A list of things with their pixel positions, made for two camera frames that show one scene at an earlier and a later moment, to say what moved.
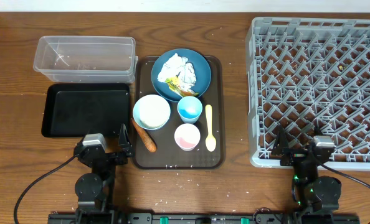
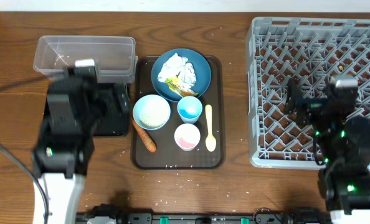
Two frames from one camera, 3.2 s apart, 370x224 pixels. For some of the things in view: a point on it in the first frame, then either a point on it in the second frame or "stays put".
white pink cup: x=187 y=137 stays put
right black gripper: x=281 y=147 -> x=294 y=102
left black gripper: x=126 y=149 -> x=123 y=97
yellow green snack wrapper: x=173 y=84 stays put
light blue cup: x=189 y=109 stays put
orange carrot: x=146 y=137 stays put
